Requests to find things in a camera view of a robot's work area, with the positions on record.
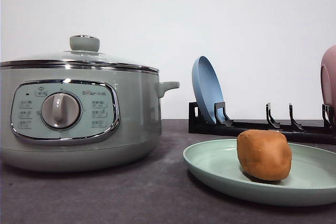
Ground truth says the pink plate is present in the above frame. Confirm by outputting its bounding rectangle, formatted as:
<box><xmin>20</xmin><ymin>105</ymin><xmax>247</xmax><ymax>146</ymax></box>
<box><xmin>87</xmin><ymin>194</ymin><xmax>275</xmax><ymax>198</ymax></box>
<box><xmin>320</xmin><ymin>45</ymin><xmax>336</xmax><ymax>126</ymax></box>

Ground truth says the blue plate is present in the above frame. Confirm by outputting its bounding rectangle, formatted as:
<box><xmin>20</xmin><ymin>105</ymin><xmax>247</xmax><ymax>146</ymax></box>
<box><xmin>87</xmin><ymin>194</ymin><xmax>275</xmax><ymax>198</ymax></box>
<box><xmin>192</xmin><ymin>56</ymin><xmax>225</xmax><ymax>123</ymax></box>

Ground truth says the brown potato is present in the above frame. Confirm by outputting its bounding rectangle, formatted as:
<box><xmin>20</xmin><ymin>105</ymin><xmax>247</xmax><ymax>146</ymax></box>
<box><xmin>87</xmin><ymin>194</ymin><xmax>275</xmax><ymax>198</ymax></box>
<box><xmin>237</xmin><ymin>130</ymin><xmax>292</xmax><ymax>182</ymax></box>

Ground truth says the green electric steamer pot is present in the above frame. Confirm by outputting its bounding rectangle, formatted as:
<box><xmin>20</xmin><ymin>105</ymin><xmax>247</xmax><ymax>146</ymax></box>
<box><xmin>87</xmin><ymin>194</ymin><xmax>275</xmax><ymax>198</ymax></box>
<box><xmin>0</xmin><ymin>60</ymin><xmax>180</xmax><ymax>172</ymax></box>

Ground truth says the green plate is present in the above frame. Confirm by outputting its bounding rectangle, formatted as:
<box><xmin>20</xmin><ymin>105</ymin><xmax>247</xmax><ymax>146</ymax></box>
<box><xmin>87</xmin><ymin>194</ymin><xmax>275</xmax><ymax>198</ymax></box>
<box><xmin>183</xmin><ymin>139</ymin><xmax>336</xmax><ymax>206</ymax></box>

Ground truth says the glass steamer lid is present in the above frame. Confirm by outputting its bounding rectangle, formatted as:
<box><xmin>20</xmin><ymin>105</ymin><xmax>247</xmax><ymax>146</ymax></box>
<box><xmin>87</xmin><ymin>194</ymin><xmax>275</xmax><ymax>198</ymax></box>
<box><xmin>0</xmin><ymin>35</ymin><xmax>159</xmax><ymax>74</ymax></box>

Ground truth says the black dish rack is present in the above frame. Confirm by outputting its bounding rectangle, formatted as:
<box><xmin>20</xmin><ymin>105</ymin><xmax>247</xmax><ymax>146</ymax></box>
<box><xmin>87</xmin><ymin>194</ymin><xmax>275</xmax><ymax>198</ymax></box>
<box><xmin>188</xmin><ymin>101</ymin><xmax>336</xmax><ymax>143</ymax></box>

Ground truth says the grey table mat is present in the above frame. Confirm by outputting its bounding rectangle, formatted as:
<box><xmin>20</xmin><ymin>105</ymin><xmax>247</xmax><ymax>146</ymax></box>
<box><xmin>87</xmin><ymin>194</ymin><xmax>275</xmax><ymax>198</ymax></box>
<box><xmin>0</xmin><ymin>119</ymin><xmax>336</xmax><ymax>224</ymax></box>

